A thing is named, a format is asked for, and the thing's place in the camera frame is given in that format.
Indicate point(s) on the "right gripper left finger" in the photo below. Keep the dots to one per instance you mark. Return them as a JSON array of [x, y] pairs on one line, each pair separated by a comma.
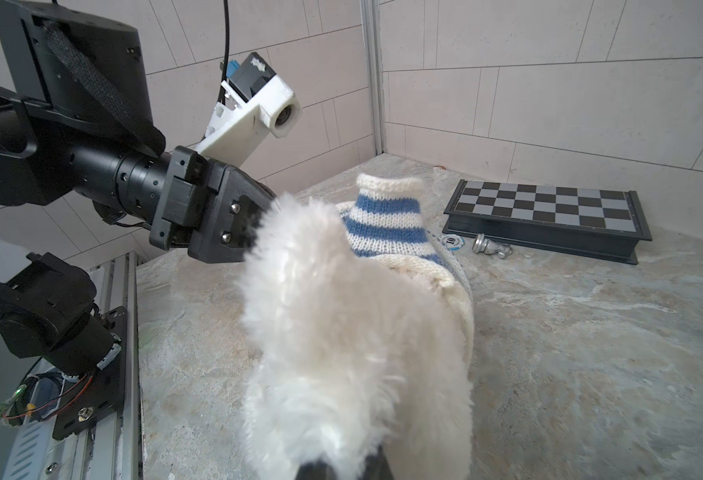
[[316, 470]]

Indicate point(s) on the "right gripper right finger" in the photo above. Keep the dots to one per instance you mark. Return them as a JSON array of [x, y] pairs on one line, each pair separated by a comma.
[[376, 467]]

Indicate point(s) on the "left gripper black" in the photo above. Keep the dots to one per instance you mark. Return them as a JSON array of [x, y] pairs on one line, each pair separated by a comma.
[[209, 208]]

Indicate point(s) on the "white teddy bear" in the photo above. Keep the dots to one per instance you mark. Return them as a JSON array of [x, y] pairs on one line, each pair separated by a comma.
[[359, 356]]

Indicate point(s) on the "blue white striped sweater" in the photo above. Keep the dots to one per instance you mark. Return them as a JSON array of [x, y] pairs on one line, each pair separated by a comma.
[[385, 223]]

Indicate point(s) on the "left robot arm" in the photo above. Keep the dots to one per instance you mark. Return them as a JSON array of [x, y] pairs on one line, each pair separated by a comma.
[[78, 119]]

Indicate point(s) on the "white blue poker chip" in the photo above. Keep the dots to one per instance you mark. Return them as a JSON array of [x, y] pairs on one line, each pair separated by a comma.
[[452, 242]]

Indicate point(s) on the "silver metal chess piece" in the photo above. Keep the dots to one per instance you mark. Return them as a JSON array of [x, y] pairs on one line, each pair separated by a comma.
[[485, 245]]

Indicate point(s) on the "black white chessboard box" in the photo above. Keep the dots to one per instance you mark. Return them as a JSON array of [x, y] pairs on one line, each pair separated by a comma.
[[595, 223]]

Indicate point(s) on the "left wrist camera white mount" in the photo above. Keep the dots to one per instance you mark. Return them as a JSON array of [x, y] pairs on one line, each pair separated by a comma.
[[256, 103]]

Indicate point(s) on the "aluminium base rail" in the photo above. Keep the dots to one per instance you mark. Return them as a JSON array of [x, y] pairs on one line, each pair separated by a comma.
[[44, 308]]

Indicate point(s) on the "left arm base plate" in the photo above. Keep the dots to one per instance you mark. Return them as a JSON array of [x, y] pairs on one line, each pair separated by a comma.
[[98, 352]]

